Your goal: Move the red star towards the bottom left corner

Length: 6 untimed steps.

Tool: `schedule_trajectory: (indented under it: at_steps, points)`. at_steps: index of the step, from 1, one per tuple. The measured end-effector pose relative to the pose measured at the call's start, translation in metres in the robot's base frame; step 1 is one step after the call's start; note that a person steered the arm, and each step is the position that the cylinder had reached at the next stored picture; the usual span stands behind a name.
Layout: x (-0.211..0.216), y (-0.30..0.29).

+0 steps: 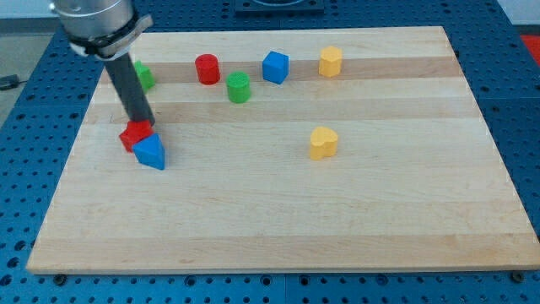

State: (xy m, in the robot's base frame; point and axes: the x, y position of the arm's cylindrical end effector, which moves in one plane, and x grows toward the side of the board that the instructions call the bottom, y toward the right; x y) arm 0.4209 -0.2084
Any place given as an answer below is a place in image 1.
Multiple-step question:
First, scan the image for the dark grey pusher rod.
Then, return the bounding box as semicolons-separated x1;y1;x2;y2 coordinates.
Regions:
105;53;155;126

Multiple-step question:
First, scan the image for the red star block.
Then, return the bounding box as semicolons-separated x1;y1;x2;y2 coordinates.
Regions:
119;120;154;153

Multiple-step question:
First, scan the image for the blue triangle block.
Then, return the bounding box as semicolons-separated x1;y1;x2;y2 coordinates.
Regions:
132;133;165;170

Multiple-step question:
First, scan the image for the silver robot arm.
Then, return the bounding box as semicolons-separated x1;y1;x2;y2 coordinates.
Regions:
49;0;155;124

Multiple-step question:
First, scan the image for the red cylinder block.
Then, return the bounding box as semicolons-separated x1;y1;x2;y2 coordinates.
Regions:
195;54;220;85

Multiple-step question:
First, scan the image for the green cylinder block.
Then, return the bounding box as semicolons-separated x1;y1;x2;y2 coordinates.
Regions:
226;71;251;104

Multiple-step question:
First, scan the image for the black device on floor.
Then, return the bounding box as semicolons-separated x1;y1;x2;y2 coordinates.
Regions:
0;74;20;91

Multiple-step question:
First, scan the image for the blue cube block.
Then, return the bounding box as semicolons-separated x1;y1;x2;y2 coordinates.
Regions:
262;52;289;84

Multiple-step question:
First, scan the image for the yellow heart block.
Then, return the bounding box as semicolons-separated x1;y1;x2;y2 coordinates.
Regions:
309;127;338;160

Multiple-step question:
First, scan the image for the yellow hexagon block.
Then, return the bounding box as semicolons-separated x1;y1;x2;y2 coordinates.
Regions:
318;46;343;78

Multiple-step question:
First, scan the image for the wooden board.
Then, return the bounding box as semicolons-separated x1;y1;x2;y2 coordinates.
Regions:
27;26;539;274

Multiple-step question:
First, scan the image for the red object at right edge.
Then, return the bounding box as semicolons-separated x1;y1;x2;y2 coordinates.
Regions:
520;35;540;65

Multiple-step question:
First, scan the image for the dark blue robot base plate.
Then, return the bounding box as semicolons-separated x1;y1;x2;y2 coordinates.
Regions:
234;0;325;15

